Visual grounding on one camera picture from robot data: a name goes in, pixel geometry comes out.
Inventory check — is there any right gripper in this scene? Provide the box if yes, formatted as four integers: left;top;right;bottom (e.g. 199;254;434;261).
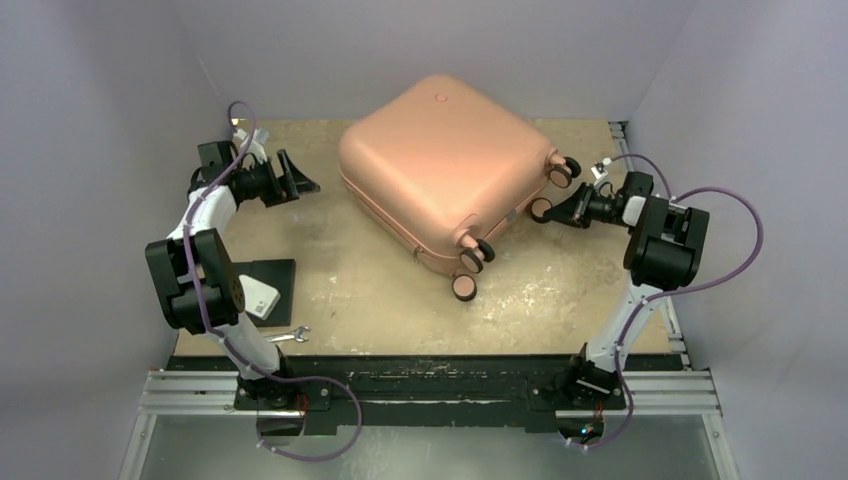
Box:
546;182;633;229

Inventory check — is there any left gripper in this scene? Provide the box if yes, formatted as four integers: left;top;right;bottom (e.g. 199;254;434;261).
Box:
234;151;318;208

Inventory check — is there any pink suitcase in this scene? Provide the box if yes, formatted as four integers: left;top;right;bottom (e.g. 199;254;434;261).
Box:
338;74;582;302

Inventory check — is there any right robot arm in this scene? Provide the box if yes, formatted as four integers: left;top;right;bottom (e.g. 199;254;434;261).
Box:
530;172;710;407

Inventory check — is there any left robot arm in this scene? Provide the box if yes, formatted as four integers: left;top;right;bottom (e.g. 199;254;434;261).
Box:
145;140;321;409

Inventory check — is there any black flat notebook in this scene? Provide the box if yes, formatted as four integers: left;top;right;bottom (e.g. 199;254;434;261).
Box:
234;259;296;328

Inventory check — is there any white square device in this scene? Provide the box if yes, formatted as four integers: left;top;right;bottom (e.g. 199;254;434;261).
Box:
239;275;281;321

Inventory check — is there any silver wrench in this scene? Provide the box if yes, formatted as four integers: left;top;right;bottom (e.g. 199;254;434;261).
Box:
265;326;311;343

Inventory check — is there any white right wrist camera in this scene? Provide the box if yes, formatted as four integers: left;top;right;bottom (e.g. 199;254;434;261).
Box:
590;157;614;188

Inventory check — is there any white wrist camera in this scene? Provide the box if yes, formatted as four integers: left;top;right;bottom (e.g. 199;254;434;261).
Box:
590;157;614;188
232;128;269;163

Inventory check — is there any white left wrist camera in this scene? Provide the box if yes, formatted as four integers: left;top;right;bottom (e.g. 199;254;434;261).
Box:
232;128;269;163

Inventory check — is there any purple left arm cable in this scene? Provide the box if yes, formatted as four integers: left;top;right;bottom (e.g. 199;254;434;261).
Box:
182;100;364;464

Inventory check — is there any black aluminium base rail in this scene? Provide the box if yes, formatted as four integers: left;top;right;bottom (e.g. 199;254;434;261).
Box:
139;354;720;435

